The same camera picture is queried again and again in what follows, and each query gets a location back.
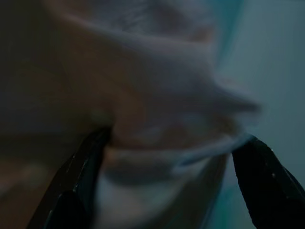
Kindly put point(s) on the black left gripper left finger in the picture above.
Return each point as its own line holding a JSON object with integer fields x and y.
{"x": 78, "y": 181}

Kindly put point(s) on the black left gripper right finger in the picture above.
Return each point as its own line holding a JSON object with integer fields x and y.
{"x": 274, "y": 186}

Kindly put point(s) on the pink patterned pillow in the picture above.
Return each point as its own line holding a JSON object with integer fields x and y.
{"x": 147, "y": 95}

